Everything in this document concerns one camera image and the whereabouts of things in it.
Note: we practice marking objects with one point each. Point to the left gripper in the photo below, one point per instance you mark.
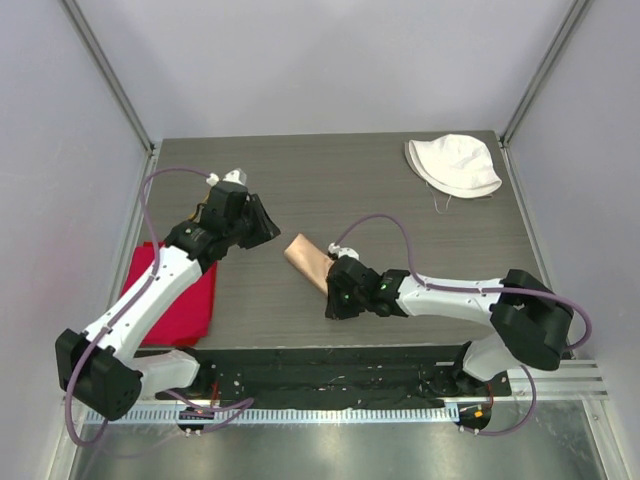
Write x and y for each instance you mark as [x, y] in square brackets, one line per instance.
[266, 229]

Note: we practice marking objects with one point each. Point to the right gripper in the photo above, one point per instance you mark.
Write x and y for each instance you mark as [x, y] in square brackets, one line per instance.
[336, 308]

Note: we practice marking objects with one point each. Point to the peach cloth napkin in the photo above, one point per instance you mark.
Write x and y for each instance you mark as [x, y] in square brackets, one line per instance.
[310, 261]

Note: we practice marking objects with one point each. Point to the gold fork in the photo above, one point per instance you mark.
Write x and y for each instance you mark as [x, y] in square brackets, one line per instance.
[195, 216]

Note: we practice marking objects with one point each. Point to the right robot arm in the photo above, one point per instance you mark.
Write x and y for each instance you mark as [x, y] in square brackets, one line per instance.
[529, 322]

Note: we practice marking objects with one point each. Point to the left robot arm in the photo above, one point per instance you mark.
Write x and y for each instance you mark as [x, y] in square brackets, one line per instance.
[98, 366]

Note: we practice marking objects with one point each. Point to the red folded cloth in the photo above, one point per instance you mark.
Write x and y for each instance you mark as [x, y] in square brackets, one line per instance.
[176, 310]

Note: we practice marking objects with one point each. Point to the white bucket hat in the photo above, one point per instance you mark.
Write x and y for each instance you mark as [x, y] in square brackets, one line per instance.
[457, 165]

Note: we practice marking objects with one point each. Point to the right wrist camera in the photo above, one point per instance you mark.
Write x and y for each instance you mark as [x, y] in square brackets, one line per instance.
[336, 251]

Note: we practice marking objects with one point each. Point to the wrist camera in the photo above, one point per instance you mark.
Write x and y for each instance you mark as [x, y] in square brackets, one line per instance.
[237, 176]
[336, 251]

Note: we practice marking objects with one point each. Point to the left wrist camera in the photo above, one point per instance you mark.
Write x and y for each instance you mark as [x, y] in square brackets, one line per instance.
[237, 176]

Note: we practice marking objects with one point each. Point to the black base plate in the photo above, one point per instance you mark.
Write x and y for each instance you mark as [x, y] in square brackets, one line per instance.
[334, 378]

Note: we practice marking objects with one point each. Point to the white slotted cable duct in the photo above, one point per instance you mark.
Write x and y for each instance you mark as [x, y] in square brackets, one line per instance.
[174, 413]

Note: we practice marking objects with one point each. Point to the aluminium front rail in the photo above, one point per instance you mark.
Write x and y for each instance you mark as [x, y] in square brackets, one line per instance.
[573, 380]

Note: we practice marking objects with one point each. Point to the left aluminium frame post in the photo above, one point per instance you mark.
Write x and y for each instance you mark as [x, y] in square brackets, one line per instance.
[95, 50]

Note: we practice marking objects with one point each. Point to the aluminium frame post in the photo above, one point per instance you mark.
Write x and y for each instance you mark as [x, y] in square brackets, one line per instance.
[568, 27]
[95, 50]

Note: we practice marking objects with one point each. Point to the right aluminium frame post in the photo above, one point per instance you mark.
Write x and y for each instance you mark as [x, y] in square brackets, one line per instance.
[568, 27]

